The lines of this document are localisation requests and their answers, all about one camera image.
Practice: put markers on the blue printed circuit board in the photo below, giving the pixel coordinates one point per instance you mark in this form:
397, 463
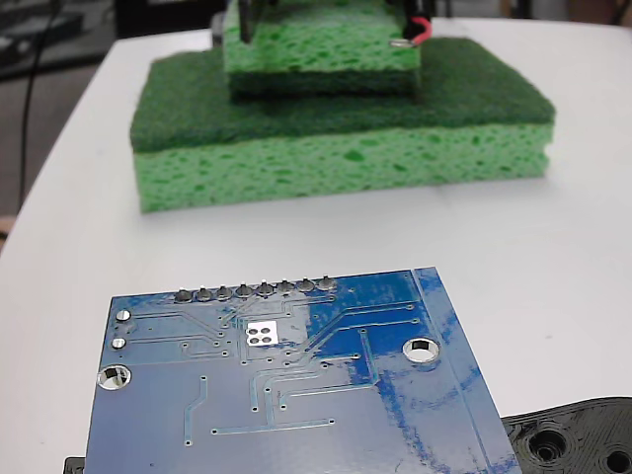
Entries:
316, 395

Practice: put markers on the small green scrub sponge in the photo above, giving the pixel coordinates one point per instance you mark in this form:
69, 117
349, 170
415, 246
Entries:
316, 54

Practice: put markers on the large green scrub sponge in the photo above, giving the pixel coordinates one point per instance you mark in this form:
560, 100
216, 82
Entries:
321, 158

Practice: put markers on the grey metal post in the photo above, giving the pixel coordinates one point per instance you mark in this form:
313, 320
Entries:
216, 29

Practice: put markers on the black 3D printed bracket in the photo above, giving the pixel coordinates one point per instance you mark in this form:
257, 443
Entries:
573, 434

